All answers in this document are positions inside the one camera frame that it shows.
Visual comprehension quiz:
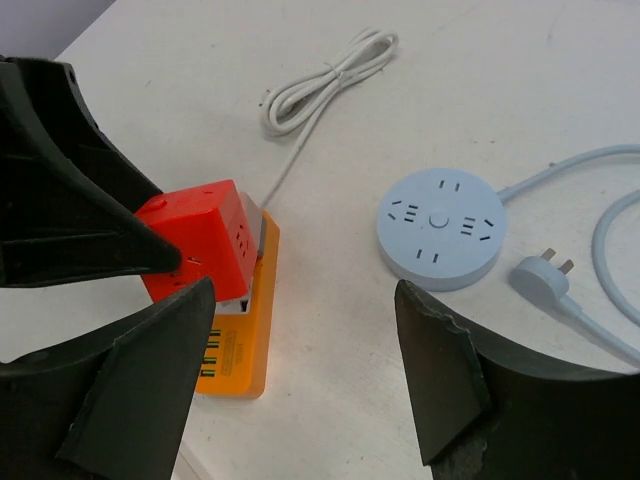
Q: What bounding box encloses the light blue socket cable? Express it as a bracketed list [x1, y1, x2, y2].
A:
[495, 143, 640, 367]

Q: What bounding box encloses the red cube socket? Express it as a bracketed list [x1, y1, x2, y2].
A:
[136, 180, 257, 302]

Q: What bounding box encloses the white power strip cable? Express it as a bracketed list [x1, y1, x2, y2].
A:
[257, 27, 400, 211]

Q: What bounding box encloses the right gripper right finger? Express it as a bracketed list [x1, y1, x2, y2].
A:
[394, 280, 639, 479]

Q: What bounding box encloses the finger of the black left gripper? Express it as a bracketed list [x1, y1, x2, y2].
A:
[1, 57, 181, 288]

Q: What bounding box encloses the light blue round socket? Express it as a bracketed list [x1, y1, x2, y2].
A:
[376, 168, 507, 292]

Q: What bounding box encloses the orange power strip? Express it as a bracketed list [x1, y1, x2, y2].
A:
[195, 214, 280, 399]

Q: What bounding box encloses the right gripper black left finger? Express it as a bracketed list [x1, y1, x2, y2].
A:
[1, 278, 216, 479]

